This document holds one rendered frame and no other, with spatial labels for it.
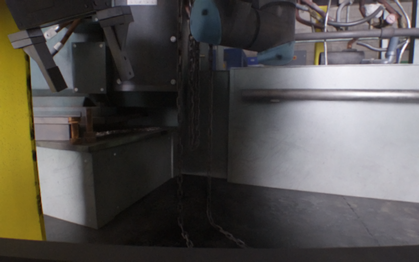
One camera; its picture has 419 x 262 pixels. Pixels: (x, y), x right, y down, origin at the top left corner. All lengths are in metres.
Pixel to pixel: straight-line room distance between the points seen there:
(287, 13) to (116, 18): 0.31
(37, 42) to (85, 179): 0.46
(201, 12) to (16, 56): 0.32
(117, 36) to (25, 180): 0.30
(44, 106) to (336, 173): 1.20
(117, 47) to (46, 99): 0.55
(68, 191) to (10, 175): 0.40
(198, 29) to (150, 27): 0.39
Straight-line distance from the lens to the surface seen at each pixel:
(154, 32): 0.75
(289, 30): 0.47
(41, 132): 0.84
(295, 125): 1.06
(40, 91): 0.90
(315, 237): 0.79
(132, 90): 0.73
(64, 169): 0.84
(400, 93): 1.07
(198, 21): 0.38
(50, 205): 0.96
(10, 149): 0.47
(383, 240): 0.88
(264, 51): 0.45
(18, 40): 0.45
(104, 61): 0.71
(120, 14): 0.34
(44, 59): 0.44
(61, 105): 0.83
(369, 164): 1.16
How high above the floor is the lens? 0.40
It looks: 7 degrees down
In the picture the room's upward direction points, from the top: 1 degrees clockwise
